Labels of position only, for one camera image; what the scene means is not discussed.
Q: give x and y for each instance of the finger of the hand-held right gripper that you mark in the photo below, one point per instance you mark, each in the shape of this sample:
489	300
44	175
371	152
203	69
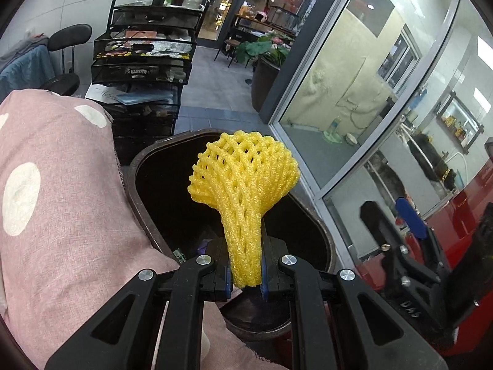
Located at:
379	225
412	217

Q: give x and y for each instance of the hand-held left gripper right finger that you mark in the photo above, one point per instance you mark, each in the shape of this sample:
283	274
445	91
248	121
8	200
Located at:
264	288

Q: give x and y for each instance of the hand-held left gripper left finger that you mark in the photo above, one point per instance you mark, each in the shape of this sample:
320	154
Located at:
228	282

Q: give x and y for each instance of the yellow foam fruit net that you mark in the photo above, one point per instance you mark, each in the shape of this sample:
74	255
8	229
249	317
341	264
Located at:
242	185

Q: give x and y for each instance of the brown trash bin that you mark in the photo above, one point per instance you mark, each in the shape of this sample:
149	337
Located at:
169	189

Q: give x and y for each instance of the red cabinet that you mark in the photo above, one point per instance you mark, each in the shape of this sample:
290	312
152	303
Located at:
462	223

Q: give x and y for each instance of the white pet bowl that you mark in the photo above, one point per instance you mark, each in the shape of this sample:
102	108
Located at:
350	138

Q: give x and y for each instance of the green pet water feeder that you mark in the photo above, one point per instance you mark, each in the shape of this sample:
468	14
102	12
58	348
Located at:
333	131

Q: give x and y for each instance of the large dark planter pot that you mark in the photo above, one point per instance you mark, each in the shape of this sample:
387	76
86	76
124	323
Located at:
264	84

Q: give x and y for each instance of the grey framed glass door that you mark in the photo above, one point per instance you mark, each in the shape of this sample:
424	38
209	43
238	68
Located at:
314	46

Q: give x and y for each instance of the blue folder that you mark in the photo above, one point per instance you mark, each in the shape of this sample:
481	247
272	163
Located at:
146	98

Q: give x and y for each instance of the green lotus plant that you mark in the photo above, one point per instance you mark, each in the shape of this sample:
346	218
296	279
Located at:
258	48

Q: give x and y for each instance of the pink polka dot cloth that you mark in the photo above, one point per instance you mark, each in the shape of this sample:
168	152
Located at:
57	142

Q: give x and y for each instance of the black mesh drawer cart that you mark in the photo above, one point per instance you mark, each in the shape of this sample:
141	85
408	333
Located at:
142	73

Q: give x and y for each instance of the white paper sheet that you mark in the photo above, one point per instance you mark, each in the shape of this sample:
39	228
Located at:
100	94

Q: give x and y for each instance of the wooden stool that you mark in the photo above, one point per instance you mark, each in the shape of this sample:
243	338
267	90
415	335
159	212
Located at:
229	46

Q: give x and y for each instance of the pink helmet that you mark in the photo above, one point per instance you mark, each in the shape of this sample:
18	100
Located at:
262	17

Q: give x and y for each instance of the blue towel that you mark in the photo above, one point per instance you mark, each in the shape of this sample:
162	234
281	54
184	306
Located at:
27	69

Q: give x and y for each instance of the black salon chair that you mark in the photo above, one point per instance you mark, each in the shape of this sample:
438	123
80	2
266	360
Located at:
71	34

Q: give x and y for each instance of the wooden framed wall shelf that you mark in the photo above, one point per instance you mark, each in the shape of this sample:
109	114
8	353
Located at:
460	121

